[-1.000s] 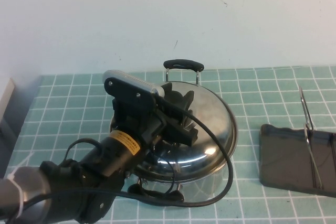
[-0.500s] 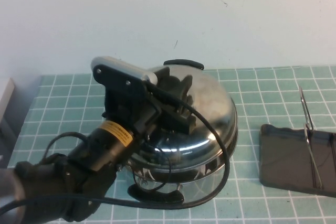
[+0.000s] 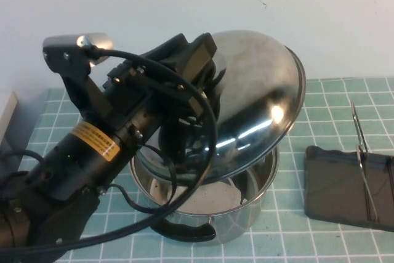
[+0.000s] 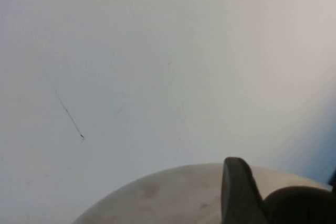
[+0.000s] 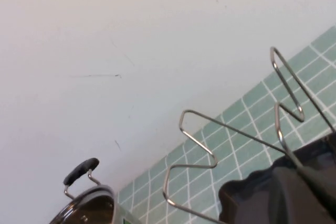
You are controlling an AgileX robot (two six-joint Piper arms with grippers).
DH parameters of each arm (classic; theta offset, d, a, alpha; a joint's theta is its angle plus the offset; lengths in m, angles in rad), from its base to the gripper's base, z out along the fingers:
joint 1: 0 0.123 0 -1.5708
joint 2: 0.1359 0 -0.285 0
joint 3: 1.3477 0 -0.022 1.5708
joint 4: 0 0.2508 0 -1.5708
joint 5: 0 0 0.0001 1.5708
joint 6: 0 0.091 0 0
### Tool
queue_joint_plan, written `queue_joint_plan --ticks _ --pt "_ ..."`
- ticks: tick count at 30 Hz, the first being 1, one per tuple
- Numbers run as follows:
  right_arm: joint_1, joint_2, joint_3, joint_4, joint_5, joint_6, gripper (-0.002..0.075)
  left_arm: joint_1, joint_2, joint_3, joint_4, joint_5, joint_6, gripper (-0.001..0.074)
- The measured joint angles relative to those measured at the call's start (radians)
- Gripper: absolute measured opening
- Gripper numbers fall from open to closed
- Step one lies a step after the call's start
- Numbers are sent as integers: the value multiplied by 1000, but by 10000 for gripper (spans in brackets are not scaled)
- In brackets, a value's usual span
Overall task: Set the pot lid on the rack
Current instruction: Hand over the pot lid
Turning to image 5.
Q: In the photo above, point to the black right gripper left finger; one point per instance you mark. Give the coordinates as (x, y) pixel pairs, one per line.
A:
(294, 200)

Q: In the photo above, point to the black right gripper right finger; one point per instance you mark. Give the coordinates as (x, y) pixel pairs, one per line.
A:
(325, 197)

